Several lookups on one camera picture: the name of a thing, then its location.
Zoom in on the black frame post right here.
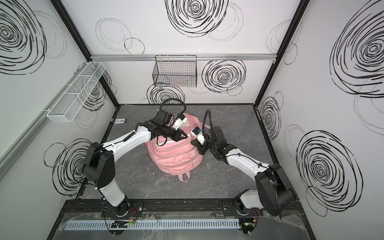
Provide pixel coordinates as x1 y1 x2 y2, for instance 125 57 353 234
254 0 310 108

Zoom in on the pink student backpack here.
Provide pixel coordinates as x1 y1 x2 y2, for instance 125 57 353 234
146 114 203 182

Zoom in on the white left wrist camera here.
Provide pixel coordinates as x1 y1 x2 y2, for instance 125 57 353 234
172 115 188 130

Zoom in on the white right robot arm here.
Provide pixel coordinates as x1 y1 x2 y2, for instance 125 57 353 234
191 127 299 217

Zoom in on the black aluminium frame post left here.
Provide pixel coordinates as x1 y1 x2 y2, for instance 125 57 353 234
50 0 120 109

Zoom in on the grey slotted cable duct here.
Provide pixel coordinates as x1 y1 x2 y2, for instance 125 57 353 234
64 219 241 231

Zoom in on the white mesh wall shelf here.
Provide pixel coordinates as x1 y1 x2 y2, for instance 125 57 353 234
47 62 106 123

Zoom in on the black wire basket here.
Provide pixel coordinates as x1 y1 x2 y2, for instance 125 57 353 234
152 60 198 88

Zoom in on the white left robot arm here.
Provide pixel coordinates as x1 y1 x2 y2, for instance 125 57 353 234
82 110 188 217

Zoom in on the aluminium wall rail left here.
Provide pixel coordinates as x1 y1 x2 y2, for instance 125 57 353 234
1 62 89 181

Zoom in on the aluminium wall rail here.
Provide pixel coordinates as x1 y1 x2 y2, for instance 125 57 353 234
91 53 277 62
1 62 89 181

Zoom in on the aluminium wall rail back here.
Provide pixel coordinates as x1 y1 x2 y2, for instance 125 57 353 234
91 53 277 62

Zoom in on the clear lead refill box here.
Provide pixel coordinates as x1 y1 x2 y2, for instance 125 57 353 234
115 119 127 124

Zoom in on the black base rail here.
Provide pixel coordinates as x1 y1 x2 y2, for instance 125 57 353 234
61 196 304 218

